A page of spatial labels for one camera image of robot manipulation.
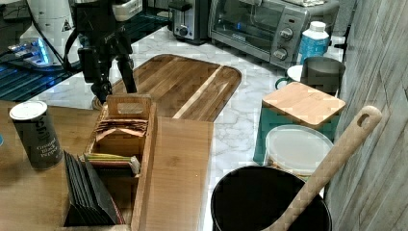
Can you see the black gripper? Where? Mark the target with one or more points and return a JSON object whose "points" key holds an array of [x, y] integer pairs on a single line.
{"points": [[105, 41]]}

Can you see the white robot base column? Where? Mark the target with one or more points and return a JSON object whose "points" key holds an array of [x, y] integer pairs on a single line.
{"points": [[51, 27]]}

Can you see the wooden tea bag organizer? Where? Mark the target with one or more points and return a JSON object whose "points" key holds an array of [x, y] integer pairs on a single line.
{"points": [[130, 192]]}

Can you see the brown tea bag packets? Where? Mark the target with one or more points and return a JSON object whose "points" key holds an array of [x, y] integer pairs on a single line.
{"points": [[133, 127]]}

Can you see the dark wooden cutting board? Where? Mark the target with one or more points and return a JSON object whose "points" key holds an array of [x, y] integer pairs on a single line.
{"points": [[187, 88]]}

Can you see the silver black toaster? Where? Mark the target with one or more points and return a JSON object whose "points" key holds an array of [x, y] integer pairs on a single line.
{"points": [[189, 20]]}

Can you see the green yellow tea bag packets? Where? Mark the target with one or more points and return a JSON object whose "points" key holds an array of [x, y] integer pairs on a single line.
{"points": [[111, 161]]}

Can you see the black pepper canister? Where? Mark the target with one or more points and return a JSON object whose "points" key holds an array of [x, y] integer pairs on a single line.
{"points": [[36, 131]]}

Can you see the black tea bag packets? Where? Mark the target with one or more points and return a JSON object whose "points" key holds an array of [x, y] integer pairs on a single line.
{"points": [[89, 201]]}

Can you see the silver toaster oven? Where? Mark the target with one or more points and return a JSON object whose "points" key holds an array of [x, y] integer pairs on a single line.
{"points": [[269, 30]]}

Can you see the white green mug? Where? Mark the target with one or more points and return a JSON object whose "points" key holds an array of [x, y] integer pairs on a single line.
{"points": [[293, 74]]}

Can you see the teal canister with bamboo lid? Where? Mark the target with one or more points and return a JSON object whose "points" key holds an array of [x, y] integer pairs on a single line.
{"points": [[297, 104]]}

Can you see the black utensil crock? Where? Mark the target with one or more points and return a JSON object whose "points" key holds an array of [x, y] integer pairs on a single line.
{"points": [[252, 198]]}

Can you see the white cloth on oven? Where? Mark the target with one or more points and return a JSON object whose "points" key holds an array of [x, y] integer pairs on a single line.
{"points": [[306, 3]]}

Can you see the white blue plastic bottle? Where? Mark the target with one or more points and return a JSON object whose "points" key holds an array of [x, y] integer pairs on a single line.
{"points": [[314, 41]]}

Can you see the clear plastic lidded container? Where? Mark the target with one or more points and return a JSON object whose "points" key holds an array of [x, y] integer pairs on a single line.
{"points": [[296, 149]]}

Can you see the grey metal cup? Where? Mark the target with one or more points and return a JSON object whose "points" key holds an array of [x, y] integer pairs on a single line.
{"points": [[322, 73]]}

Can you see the wooden spoon handle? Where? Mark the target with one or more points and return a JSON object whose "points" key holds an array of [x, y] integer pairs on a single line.
{"points": [[353, 136]]}

